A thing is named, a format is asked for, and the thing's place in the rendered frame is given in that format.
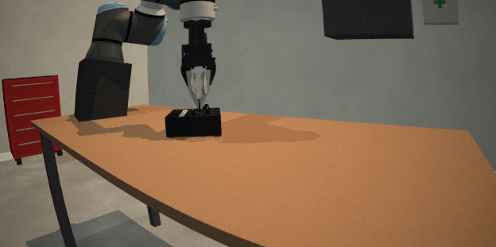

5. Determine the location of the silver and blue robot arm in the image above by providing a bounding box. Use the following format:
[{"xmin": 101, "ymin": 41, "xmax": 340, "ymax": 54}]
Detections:
[{"xmin": 85, "ymin": 0, "xmax": 218, "ymax": 63}]

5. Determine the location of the black lighting desk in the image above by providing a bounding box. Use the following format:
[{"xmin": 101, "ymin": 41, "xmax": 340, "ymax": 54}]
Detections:
[{"xmin": 165, "ymin": 104, "xmax": 222, "ymax": 138}]

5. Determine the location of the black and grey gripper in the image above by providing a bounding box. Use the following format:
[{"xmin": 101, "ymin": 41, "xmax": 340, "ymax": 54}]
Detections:
[{"xmin": 180, "ymin": 19, "xmax": 216, "ymax": 109}]

